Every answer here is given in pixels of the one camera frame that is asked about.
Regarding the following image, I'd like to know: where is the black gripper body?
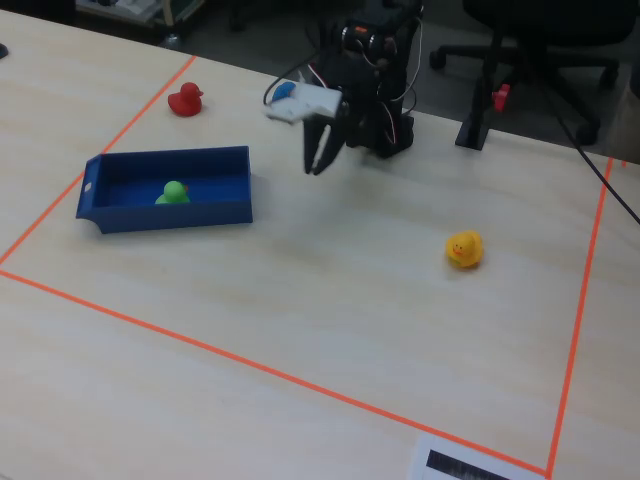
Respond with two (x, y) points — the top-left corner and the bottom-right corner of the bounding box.
(319, 52), (382, 150)

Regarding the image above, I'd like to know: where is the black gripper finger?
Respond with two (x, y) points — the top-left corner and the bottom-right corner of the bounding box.
(310, 115), (348, 177)
(302, 118), (322, 176)

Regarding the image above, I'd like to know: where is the green rubber duck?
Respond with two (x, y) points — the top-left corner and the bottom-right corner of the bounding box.
(154, 179), (192, 206)

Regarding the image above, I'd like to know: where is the blue rubber duck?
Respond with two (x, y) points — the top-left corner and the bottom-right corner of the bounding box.
(271, 80), (300, 104)

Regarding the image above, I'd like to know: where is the red rubber duck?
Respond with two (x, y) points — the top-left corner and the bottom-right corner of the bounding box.
(166, 81), (206, 119)

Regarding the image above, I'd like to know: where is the yellow rubber duck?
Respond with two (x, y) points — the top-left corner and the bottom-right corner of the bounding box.
(444, 229), (486, 271)

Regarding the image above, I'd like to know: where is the blue plastic box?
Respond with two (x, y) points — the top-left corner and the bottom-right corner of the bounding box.
(75, 144), (255, 235)

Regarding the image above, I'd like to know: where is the orange tape strip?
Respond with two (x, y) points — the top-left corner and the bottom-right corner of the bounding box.
(0, 54), (198, 266)
(0, 268), (551, 476)
(545, 157), (615, 477)

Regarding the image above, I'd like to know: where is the black office chair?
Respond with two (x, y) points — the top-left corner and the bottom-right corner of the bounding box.
(429, 0), (640, 147)

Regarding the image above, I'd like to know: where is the background shelf cart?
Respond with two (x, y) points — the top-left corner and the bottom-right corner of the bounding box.
(74, 0), (207, 32)

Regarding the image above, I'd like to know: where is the white paper with black bar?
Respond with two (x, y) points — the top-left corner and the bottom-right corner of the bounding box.
(406, 432), (549, 480)

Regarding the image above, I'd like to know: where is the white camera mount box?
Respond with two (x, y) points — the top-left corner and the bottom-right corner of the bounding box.
(263, 81), (347, 124)

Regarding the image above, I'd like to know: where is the black camera stand post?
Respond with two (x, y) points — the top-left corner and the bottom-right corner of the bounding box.
(454, 29), (506, 152)

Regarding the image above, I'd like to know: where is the red clamp handle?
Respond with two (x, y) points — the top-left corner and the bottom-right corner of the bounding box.
(490, 83), (512, 112)

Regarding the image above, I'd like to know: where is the thin black cable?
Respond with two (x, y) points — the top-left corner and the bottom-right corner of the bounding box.
(519, 64), (640, 225)

